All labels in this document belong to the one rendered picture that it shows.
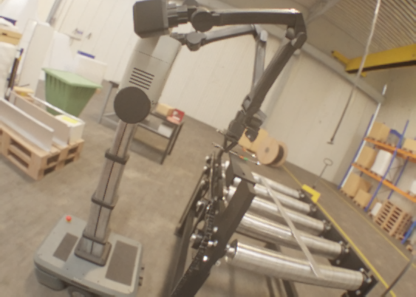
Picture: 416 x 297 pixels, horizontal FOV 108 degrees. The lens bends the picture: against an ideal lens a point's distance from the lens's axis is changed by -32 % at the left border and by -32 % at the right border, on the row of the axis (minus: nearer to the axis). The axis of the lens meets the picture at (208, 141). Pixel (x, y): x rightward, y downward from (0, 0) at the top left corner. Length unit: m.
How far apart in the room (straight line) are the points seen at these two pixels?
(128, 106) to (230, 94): 10.53
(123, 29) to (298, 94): 10.24
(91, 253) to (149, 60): 1.10
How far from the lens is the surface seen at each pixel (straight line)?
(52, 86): 3.48
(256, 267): 0.94
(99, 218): 1.22
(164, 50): 0.88
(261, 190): 1.74
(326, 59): 12.38
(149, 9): 0.77
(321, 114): 12.74
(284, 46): 0.92
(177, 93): 11.49
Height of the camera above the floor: 1.37
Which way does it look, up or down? 11 degrees down
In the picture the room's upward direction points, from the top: 25 degrees clockwise
